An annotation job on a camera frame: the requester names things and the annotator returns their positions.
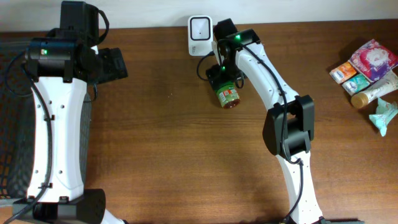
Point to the brown lid sauce jar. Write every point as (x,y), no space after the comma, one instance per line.
(227,95)

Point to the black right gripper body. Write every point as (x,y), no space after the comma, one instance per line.
(216,76)

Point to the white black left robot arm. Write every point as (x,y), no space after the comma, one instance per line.
(60,67)

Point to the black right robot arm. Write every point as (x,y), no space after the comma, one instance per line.
(290,121)

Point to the orange tissue pack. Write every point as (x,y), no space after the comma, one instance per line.
(343,72)

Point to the red purple pad package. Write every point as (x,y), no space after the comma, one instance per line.
(373,60)

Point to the mint green wipes pack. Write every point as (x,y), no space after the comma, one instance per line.
(385,112)

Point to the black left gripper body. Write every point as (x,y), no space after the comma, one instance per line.
(99,69)

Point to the teal tissue pack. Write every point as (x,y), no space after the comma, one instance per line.
(355,84)

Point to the cream tube gold cap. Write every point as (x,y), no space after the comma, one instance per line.
(387,84)

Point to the grey plastic mesh basket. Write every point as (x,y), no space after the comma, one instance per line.
(17,143)

